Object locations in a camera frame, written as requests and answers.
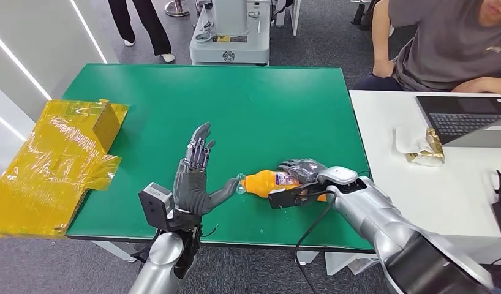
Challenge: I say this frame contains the white furniture leg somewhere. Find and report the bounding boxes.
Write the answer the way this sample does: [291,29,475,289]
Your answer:
[274,0,302,37]

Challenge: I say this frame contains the silver round stand base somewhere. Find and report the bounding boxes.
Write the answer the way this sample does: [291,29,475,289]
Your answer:
[164,0,190,18]

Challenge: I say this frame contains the person in grey shirt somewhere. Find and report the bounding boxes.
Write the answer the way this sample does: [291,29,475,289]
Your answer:
[352,0,501,97]

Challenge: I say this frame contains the white machine with column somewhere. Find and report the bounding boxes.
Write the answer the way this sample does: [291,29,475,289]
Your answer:
[189,0,271,66]

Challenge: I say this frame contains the white wall light strip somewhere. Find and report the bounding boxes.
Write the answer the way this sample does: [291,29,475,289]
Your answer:
[0,28,53,102]
[70,0,108,64]
[0,108,28,142]

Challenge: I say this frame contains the orange plastic bottle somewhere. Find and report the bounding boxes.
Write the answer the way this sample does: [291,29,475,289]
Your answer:
[236,169,328,203]

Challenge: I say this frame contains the gold foil snack packet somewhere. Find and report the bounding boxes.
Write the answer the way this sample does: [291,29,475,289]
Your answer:
[404,128,446,168]

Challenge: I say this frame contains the standing person in black trousers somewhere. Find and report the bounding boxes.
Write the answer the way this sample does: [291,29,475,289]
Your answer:
[107,0,176,64]

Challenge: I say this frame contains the white paper tissue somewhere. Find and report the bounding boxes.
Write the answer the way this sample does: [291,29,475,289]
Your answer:
[394,126,430,155]

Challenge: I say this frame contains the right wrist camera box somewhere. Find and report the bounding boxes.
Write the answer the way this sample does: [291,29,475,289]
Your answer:
[268,181,328,211]

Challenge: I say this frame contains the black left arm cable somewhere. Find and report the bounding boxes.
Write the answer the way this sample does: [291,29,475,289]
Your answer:
[130,229,162,263]

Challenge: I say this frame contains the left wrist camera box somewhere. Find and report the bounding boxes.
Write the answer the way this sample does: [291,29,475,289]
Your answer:
[138,182,175,232]

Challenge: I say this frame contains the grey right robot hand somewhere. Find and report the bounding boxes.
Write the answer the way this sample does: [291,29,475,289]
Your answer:
[276,158,328,186]

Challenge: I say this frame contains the yellow taped cardboard box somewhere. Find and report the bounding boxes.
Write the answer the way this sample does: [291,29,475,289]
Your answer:
[0,99,130,239]

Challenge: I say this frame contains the white table leg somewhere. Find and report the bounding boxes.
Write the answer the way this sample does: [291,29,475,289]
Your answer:
[91,241,136,262]
[295,249,379,277]

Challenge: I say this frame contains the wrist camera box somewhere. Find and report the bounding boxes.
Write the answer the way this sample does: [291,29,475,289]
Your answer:
[268,181,328,211]
[138,182,175,232]

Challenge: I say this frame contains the dark grey laptop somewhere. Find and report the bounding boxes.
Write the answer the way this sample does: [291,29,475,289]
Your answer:
[415,95,501,148]

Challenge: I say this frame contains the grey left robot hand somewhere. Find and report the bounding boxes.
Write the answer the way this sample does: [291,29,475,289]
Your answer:
[173,121,240,217]

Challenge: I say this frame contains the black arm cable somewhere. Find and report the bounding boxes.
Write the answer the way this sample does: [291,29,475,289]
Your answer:
[130,229,162,263]
[294,190,337,294]

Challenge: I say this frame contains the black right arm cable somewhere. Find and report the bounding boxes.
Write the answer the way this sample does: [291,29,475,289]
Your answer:
[294,190,337,294]

